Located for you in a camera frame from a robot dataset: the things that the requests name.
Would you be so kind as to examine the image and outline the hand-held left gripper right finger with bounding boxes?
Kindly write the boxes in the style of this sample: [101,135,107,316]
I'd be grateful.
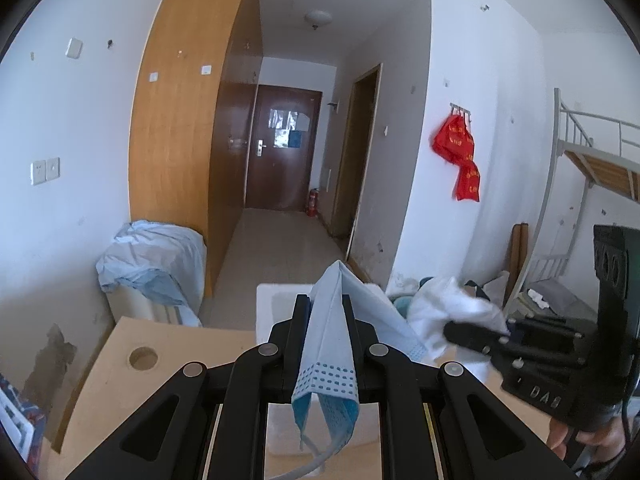
[342,296,576,480]

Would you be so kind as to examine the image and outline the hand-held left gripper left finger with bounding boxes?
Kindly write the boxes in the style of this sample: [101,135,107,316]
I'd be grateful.
[65,294,312,480]

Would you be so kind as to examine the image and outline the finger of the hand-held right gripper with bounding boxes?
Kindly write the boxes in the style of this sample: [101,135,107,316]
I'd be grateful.
[505,315,585,342]
[444,320,521,366]

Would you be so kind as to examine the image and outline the blue face mask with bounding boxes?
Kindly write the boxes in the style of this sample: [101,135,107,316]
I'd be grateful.
[265,260,428,480]

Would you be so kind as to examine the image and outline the white foam box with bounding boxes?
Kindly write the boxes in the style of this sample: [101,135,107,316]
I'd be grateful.
[256,282,401,457]

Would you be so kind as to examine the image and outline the person's right hand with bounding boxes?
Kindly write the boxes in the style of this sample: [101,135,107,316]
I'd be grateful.
[546,407,635,466]

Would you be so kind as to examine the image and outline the grey bunk mattress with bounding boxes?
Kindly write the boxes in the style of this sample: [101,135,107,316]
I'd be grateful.
[530,280,596,318]

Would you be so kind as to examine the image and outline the teal metal canister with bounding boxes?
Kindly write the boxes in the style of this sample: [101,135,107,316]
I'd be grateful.
[389,292,418,322]

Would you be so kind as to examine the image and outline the brown wooden plank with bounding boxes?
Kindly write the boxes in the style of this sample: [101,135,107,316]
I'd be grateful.
[509,222,531,291]

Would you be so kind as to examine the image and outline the metal bunk bed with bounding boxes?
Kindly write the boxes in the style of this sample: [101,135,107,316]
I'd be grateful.
[520,87,640,311]

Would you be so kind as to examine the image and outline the red cloth bag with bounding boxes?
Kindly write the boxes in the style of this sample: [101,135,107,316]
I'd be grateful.
[432,114,476,166]
[454,160,481,202]

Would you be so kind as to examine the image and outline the light blue bedsheet bundle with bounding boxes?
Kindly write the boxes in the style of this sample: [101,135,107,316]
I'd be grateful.
[96,219,207,328]

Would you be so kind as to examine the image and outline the dark brown entrance door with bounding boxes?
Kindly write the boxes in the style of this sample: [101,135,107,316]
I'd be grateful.
[244,85,323,213]

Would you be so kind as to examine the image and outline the brown side door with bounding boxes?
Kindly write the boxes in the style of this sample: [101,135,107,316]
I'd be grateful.
[330,63,383,238]

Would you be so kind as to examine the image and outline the large white door notice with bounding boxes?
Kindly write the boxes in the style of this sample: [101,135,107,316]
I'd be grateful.
[268,108,311,129]

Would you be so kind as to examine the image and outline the wooden wardrobe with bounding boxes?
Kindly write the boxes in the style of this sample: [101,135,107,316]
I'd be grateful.
[128,0,263,298]

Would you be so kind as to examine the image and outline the colourful printed desk mat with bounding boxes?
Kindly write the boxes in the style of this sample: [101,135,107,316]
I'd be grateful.
[0,372,51,476]

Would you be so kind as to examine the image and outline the round ceiling lamp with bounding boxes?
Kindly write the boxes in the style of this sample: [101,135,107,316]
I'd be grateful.
[305,9,333,31]

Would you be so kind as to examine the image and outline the double white wall socket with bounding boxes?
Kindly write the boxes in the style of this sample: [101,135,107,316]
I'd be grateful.
[31,157,61,186]

